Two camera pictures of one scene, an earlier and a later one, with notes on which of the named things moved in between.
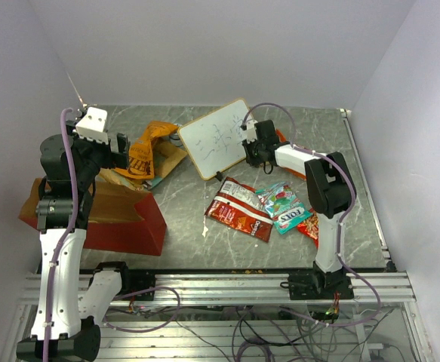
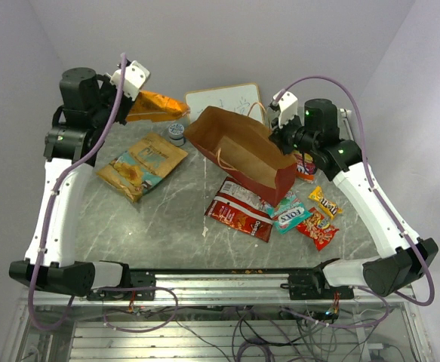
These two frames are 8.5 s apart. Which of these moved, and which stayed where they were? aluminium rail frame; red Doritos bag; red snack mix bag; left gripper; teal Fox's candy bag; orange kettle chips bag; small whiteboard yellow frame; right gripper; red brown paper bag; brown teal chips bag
Moved: orange kettle chips bag; red brown paper bag; right gripper; left gripper; small whiteboard yellow frame
Stayed: teal Fox's candy bag; red Doritos bag; red snack mix bag; brown teal chips bag; aluminium rail frame
